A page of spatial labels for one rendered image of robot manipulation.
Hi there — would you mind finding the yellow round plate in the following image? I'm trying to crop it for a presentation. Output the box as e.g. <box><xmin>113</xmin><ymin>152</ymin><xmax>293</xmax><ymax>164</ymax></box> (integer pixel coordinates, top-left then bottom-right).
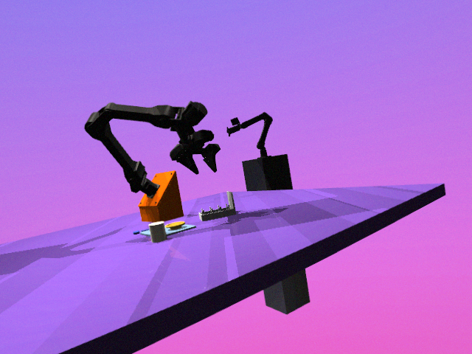
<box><xmin>165</xmin><ymin>222</ymin><xmax>185</xmax><ymax>230</ymax></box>

